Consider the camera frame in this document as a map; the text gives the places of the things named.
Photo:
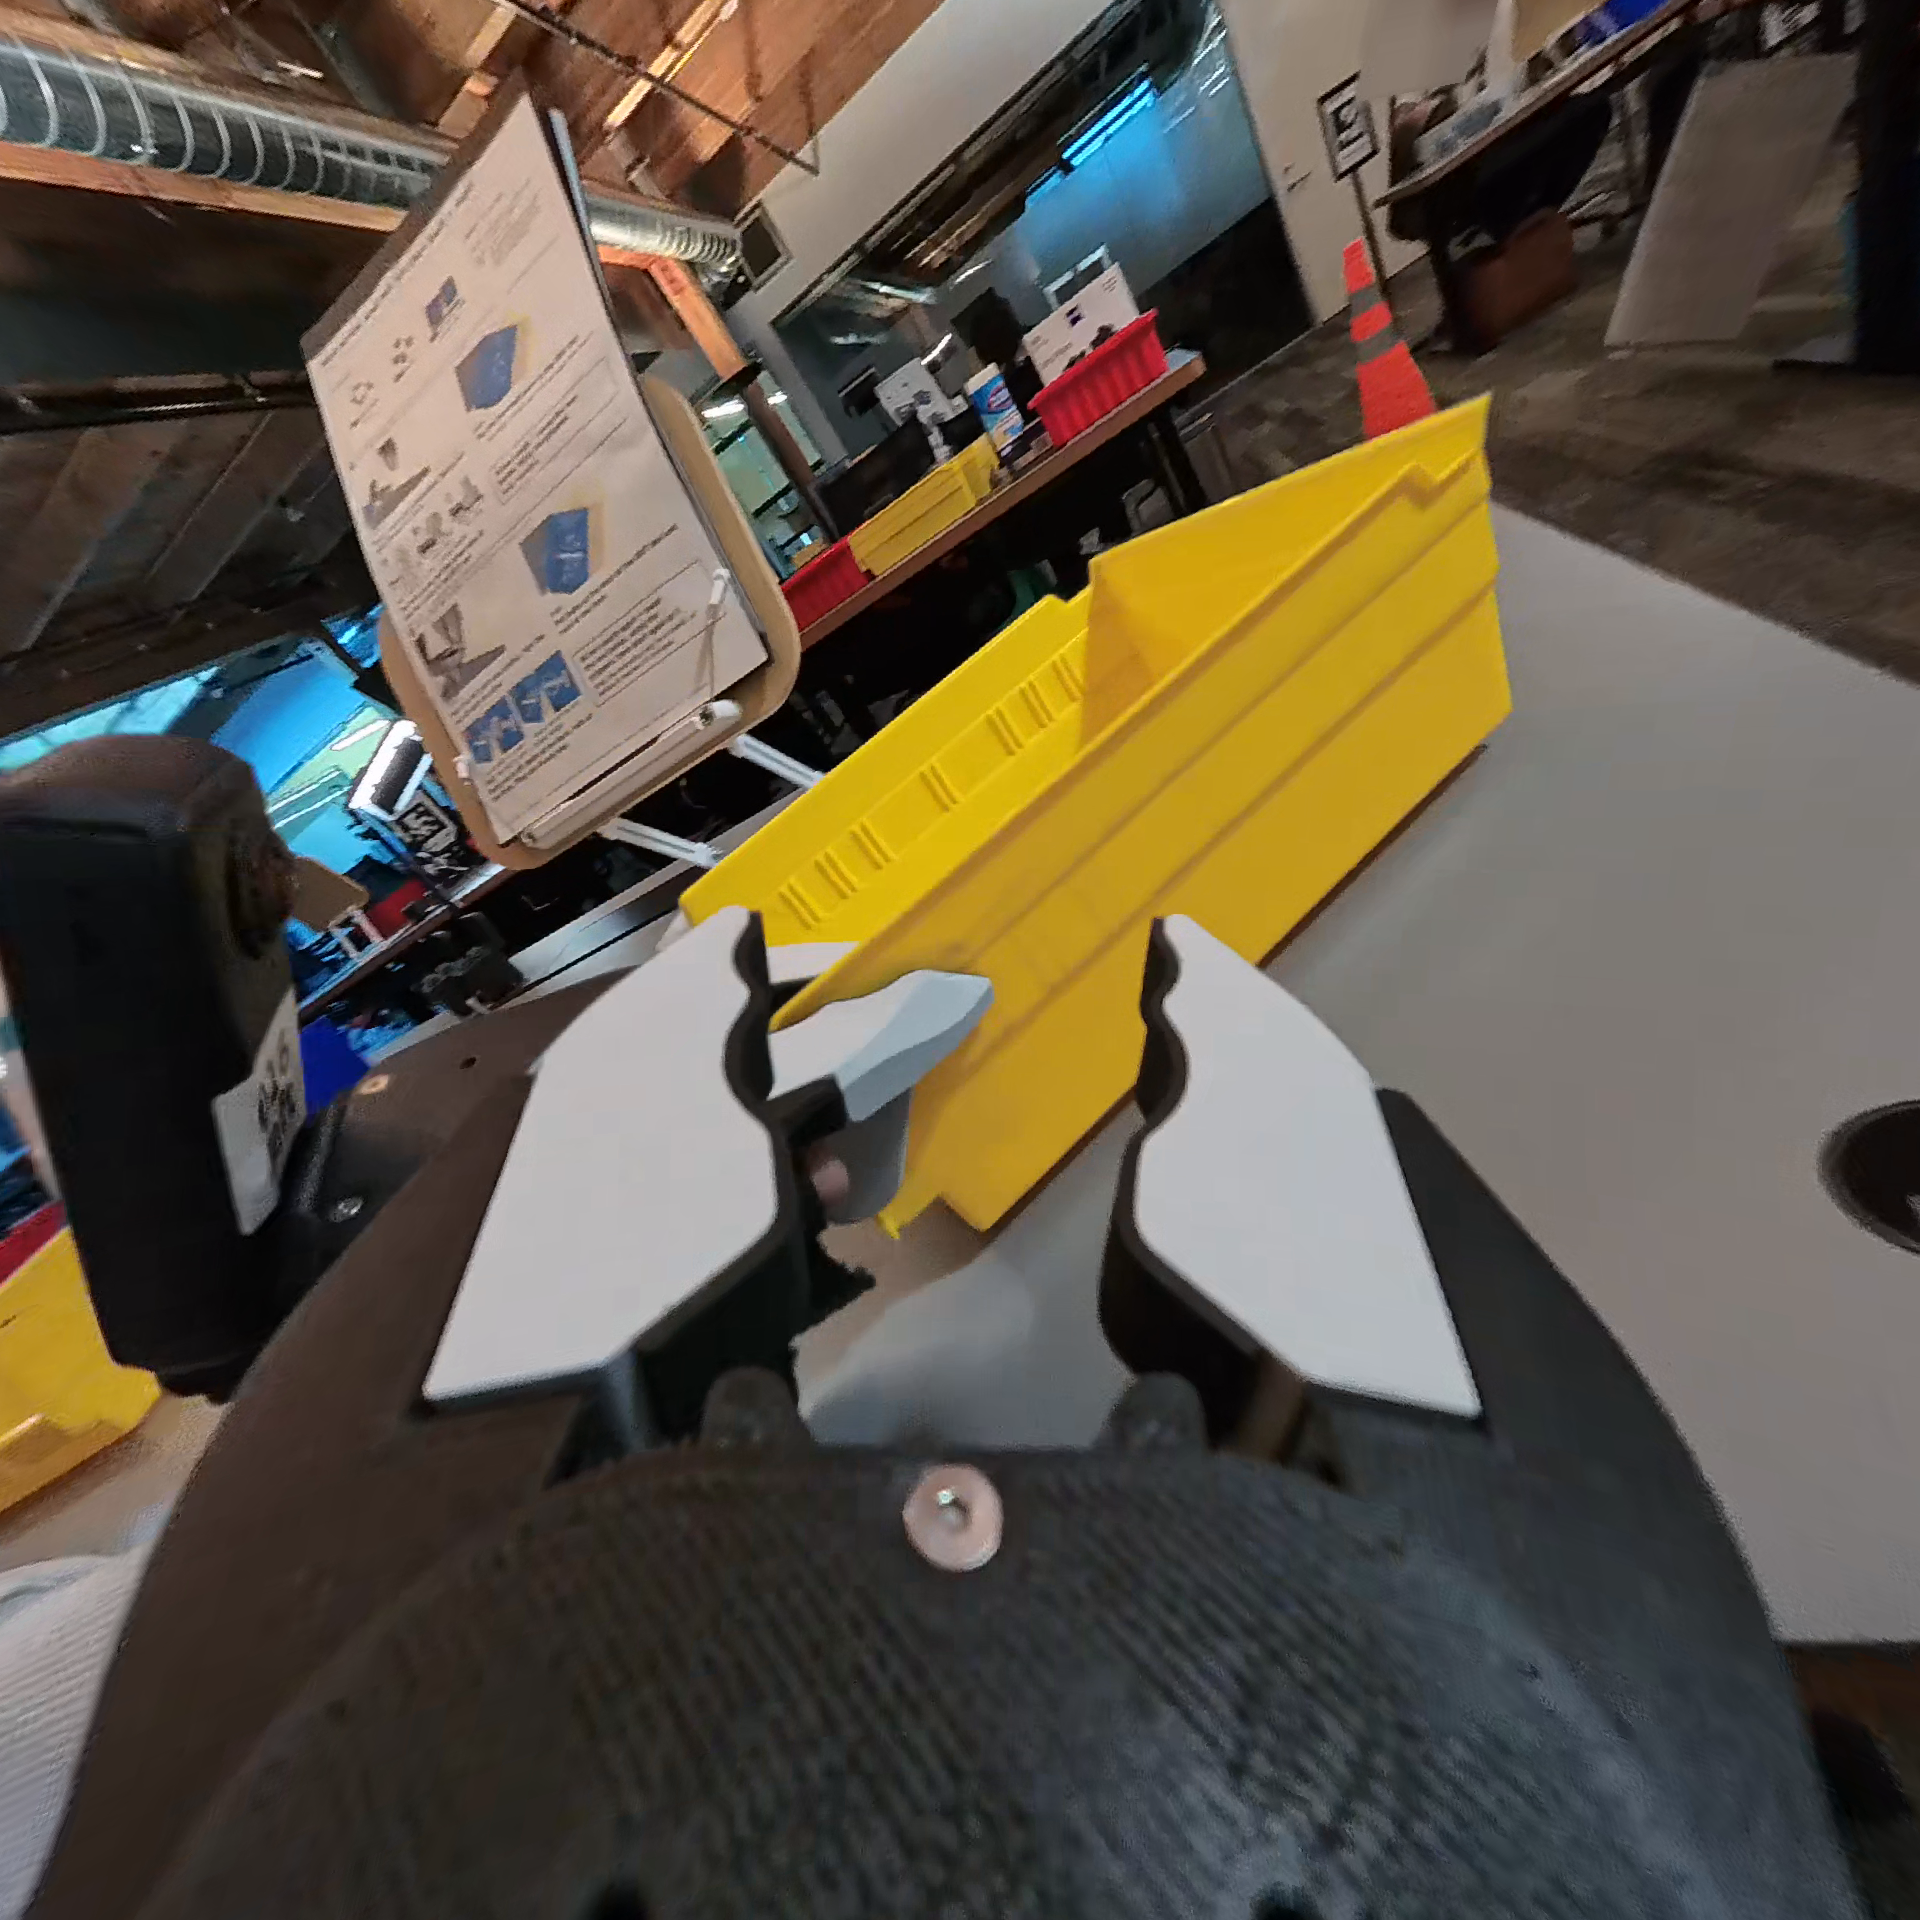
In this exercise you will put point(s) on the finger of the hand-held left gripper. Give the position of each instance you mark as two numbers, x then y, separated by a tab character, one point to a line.
908	1036
867	1163

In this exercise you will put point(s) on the wooden backing board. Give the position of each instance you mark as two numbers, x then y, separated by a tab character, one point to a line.
772	644

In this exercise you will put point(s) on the silver ventilation duct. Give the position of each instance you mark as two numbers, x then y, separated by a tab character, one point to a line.
180	118

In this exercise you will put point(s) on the large red bin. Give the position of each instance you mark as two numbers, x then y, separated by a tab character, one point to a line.
1103	381

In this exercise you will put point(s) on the wooden table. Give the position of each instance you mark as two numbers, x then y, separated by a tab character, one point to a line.
1049	464

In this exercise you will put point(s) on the small red bin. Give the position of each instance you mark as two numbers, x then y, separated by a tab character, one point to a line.
825	580

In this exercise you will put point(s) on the white wipes canister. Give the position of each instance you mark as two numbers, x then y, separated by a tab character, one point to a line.
993	411

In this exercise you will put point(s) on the white printed box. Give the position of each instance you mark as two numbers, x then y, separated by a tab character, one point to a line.
1072	305

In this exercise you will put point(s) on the orange traffic cone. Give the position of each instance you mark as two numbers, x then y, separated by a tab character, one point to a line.
1389	377

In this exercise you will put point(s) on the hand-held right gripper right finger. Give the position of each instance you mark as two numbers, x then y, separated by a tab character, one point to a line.
1288	1201

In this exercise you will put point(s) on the grey desk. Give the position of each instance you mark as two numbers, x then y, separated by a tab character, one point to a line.
1577	900

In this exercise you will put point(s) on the black and white sign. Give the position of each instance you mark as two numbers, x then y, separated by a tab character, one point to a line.
1348	129

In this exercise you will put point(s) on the white panel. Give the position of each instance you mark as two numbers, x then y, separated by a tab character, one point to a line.
1726	210

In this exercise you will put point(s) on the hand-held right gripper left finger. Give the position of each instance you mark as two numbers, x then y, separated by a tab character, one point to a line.
600	1201

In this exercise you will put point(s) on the printed instruction sheet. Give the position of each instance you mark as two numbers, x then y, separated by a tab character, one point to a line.
510	493

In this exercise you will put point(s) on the small yellow bin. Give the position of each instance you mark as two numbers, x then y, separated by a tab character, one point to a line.
929	502

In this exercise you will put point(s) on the yellow plastic bin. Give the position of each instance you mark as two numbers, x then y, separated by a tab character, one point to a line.
1274	675
63	1379

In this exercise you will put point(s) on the black desk grommet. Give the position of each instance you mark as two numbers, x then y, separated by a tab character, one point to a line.
1882	1186

